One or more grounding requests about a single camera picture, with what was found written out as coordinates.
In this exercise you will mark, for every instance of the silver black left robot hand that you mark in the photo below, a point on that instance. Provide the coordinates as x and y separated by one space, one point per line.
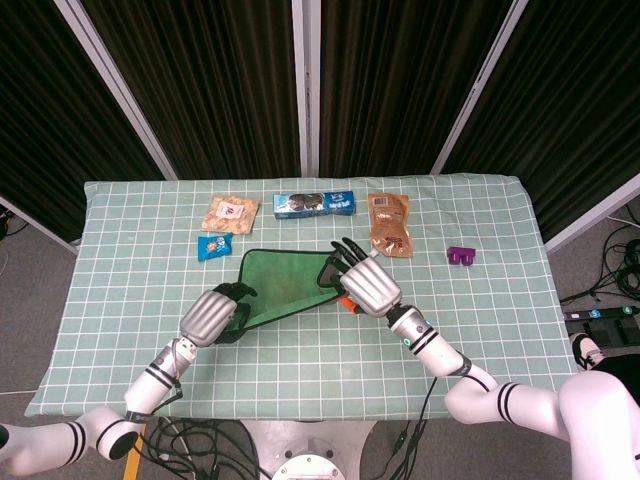
207 317

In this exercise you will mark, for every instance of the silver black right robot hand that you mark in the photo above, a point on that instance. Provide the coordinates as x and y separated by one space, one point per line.
367 285

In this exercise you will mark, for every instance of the grey and green towel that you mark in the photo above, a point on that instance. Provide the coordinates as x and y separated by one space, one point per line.
280 285

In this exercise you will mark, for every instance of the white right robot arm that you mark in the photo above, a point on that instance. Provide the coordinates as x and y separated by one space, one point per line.
475 395

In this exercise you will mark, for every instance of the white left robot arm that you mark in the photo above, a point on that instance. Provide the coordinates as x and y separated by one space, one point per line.
150 385

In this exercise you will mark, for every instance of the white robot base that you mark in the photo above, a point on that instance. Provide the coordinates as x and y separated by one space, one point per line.
310 450

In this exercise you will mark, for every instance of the brown spout pouch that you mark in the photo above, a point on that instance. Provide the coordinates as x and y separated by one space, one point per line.
390 225

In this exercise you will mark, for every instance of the small blue snack packet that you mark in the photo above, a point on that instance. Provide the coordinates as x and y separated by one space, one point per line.
215 246

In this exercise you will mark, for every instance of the green checked tablecloth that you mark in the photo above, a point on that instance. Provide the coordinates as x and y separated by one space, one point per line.
320 360

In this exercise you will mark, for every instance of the blue cookie box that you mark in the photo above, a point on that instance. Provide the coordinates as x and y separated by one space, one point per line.
315 205

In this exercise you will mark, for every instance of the purple toy block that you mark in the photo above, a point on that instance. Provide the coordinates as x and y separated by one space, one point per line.
460 256

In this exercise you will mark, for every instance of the clear snack bag white label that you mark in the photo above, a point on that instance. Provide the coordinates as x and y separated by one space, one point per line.
230 215

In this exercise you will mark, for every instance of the yellow floor tape strip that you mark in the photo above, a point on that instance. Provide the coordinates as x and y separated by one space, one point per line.
134 455

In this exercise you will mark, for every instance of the black ribbed partition panel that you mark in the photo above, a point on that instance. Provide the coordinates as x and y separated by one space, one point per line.
215 90
565 110
50 125
400 85

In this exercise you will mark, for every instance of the white and black sneaker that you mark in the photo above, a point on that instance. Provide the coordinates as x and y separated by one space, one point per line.
585 352

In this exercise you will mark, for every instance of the black power strip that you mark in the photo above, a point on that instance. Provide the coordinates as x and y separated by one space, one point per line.
600 322

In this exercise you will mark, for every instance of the black trouser leg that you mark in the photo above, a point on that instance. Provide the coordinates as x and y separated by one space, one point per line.
620 370

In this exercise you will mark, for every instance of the white partition frame post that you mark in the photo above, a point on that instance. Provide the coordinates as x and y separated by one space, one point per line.
120 95
477 85
306 85
40 225
590 212

